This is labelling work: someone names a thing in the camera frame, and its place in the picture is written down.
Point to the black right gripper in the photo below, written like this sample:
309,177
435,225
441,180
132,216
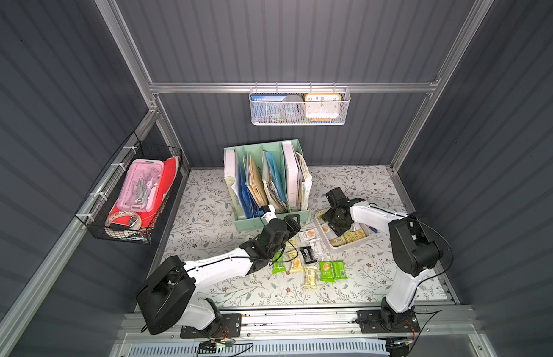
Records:
335,201

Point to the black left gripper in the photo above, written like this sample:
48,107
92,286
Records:
290,223

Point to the white plastic storage box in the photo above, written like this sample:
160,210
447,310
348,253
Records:
352,238

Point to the green cookie packet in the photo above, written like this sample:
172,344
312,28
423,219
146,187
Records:
339,270
326,269
279,265

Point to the small yellow cookie packet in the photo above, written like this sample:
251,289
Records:
291,244

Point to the clear cookie packet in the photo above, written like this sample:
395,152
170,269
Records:
311,238

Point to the black cookie packet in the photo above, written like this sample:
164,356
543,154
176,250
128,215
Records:
308,255

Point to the pale yellow cookie packet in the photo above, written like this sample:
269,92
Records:
310,280

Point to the mint green file organizer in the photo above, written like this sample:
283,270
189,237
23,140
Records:
264,166

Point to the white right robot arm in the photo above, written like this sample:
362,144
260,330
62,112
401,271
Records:
416,249

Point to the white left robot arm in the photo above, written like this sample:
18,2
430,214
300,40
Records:
169,294

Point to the blue box in basket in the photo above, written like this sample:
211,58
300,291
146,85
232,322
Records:
266,108

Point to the blue folder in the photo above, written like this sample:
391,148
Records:
248,203

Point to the yellow white alarm clock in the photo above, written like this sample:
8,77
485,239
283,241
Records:
322,106

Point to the grey tape roll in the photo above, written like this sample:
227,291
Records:
293,108

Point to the clear tape roll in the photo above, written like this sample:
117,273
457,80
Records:
124,219

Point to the pink plastic pencil case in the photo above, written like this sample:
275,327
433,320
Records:
141,185

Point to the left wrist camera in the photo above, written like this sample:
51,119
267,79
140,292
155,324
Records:
267,213

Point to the white wire wall basket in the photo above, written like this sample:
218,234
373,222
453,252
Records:
302,92

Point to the black wire side basket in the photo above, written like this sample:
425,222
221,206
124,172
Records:
93,217

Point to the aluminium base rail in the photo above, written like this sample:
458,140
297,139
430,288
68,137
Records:
312,321

